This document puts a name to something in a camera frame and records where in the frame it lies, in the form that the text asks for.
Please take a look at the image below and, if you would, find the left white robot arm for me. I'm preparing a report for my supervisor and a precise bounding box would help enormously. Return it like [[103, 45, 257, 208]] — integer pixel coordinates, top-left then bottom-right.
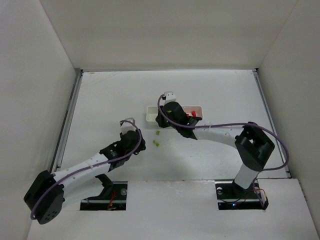
[[23, 129, 146, 225]]

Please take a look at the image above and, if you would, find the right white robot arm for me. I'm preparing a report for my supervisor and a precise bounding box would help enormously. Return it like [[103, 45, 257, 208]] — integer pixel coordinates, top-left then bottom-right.
[[156, 101, 275, 190]]

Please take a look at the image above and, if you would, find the white divided container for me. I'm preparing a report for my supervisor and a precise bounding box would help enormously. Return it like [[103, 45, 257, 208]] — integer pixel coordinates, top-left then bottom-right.
[[146, 105, 203, 128]]

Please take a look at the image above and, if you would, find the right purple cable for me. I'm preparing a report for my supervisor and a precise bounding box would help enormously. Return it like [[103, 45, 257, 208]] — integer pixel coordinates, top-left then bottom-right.
[[156, 93, 291, 171]]

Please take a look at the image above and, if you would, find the purple cable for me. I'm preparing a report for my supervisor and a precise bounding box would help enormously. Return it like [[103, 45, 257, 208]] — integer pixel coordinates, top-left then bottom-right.
[[29, 119, 143, 220], [156, 93, 291, 171]]

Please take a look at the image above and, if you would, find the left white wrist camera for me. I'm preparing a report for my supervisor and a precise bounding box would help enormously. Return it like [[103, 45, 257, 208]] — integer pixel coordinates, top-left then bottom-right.
[[119, 117, 136, 135]]

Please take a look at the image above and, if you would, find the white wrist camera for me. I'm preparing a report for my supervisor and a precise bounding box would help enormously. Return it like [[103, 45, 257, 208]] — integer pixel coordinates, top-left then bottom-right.
[[162, 91, 176, 104], [119, 117, 136, 135]]

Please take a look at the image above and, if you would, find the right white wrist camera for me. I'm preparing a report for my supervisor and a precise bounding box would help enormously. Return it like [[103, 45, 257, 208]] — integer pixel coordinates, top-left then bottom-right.
[[162, 91, 176, 104]]

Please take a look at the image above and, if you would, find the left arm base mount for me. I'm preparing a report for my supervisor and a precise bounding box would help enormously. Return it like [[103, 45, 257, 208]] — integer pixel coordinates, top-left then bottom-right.
[[79, 174, 128, 212]]

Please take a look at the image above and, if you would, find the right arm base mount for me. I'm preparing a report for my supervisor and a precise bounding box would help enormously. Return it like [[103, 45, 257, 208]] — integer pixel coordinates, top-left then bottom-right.
[[215, 180, 269, 211]]

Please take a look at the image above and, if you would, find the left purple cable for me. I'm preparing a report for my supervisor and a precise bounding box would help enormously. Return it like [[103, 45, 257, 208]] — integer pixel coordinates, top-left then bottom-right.
[[29, 119, 143, 220]]

